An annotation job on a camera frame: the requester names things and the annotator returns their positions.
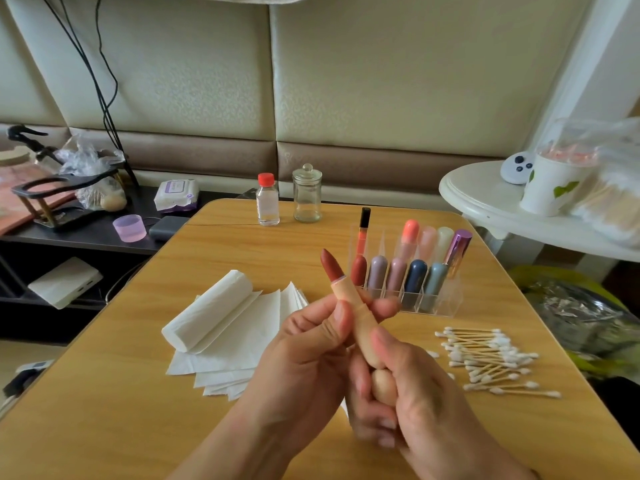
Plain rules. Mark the person's left hand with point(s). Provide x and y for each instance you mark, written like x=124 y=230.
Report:
x=300 y=380

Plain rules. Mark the person's right hand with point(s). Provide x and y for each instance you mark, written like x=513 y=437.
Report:
x=430 y=415

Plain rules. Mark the red lipstick beige tube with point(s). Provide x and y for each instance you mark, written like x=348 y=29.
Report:
x=360 y=325

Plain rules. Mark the stack of white tissues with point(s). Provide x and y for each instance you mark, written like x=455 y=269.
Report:
x=230 y=335

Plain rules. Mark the pile of cotton swabs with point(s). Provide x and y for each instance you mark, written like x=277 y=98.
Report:
x=495 y=363

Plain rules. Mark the white tissue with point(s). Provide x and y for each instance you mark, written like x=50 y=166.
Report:
x=208 y=310

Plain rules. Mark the red lipstick grey-blue tube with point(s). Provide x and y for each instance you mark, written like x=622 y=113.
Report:
x=435 y=285

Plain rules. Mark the red lipstick mauve tube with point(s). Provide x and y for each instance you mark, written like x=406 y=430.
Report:
x=377 y=273

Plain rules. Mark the red lipstick navy tube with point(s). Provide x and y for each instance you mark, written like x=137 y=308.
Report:
x=415 y=280

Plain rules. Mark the red lipstick dusty pink tube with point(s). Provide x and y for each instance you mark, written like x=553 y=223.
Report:
x=397 y=275

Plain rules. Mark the clear acrylic lipstick organizer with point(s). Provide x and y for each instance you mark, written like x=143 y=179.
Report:
x=440 y=255

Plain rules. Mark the person's left forearm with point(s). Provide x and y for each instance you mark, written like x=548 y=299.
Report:
x=225 y=463

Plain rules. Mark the clear bottle red cap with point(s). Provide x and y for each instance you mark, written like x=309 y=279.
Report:
x=268 y=203

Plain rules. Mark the glass jar with lid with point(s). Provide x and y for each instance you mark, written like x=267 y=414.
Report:
x=307 y=197

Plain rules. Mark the yellow-green bin with bag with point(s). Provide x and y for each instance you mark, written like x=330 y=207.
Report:
x=590 y=320

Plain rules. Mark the white round side table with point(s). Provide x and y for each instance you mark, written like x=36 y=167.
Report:
x=485 y=200

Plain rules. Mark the wet wipes pack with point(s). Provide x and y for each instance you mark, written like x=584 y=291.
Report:
x=176 y=196

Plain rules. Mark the small purple plastic cup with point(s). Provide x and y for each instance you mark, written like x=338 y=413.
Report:
x=129 y=229

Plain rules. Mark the black low shelf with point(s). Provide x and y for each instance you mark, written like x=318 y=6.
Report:
x=90 y=247

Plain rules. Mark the white power bank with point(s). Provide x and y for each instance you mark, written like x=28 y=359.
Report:
x=65 y=283

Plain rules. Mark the white mug green leaf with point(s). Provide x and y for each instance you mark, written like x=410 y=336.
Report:
x=550 y=185

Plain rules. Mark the white panda figure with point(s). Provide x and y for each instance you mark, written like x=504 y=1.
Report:
x=516 y=168

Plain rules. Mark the crumpled clear plastic bag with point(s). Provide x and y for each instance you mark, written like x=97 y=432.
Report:
x=88 y=155

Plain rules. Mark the pink tray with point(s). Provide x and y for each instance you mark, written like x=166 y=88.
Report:
x=20 y=205

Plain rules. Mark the beige padded backrest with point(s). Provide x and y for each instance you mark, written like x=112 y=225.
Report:
x=420 y=65

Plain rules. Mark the jar with wooden lid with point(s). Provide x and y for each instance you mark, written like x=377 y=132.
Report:
x=12 y=155

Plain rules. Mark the black clip tool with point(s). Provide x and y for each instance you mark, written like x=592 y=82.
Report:
x=22 y=133

